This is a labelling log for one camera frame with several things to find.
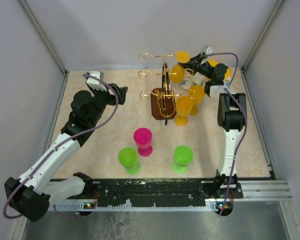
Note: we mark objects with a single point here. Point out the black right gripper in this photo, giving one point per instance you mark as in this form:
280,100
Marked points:
192,64

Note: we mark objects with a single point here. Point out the pink wine glass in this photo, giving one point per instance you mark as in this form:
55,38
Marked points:
143,139

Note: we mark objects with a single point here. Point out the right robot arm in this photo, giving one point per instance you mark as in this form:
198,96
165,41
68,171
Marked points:
231,112

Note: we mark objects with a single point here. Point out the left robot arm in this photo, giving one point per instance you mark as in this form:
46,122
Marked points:
32,193

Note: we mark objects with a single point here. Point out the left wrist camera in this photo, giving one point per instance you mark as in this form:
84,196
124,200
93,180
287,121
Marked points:
93,83

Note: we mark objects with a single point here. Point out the aluminium frame post right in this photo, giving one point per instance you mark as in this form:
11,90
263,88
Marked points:
275,12

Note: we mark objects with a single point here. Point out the aluminium frame post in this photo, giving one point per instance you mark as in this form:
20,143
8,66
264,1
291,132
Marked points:
275,12
47,43

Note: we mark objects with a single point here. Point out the green wine glass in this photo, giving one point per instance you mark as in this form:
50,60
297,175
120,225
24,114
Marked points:
182,157
128,158

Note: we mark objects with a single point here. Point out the aluminium frame post left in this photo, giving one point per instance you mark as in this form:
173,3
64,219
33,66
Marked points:
47,43

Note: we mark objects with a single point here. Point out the patterned crumpled cloth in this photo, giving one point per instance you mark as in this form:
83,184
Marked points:
222,74

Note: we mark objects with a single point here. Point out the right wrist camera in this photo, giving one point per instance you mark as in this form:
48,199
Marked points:
206,50

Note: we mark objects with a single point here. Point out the green wine glass left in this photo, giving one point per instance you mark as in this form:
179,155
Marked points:
128,158

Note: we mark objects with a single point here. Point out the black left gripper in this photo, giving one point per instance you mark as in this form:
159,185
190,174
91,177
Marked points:
120,92

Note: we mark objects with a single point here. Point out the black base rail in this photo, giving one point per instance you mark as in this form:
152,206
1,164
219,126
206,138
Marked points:
154,195

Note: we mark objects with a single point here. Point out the yellow wine glass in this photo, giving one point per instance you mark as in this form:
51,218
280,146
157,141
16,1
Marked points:
184,105
180,67
196,93

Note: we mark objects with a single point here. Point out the gold black wine glass rack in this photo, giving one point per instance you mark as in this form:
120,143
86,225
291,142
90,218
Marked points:
163,99

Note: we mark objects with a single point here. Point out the green wine glass right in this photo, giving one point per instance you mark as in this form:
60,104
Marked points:
182,157

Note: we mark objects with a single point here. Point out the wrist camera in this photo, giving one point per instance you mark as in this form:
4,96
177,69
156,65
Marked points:
93,83
206,50

